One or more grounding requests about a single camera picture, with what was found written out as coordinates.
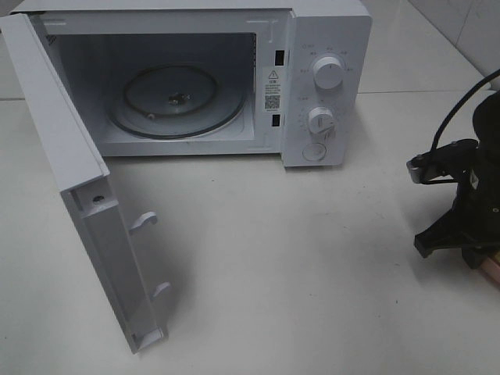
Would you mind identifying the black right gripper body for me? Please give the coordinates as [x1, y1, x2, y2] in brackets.
[456, 139, 499, 248]

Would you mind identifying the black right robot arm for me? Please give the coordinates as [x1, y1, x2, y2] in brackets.
[407, 92, 499, 269]

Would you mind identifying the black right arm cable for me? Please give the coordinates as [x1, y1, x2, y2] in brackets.
[428, 68, 500, 154]

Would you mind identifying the pink round plate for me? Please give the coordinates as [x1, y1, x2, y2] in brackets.
[480, 252, 500, 284]

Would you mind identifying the white microwave oven body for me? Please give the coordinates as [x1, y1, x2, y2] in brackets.
[8, 1, 372, 167]

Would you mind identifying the white microwave door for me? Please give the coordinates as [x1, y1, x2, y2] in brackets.
[1, 13, 165, 353]

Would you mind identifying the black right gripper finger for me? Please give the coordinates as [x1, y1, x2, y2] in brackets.
[462, 244, 499, 269]
[414, 209, 474, 258]

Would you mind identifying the upper white power knob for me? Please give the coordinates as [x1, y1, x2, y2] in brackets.
[312, 55, 345, 90]

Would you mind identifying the lower white timer knob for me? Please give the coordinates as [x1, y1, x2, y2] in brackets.
[307, 106, 337, 135]

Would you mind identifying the glass microwave turntable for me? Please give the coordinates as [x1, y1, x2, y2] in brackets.
[108, 64, 248, 140]

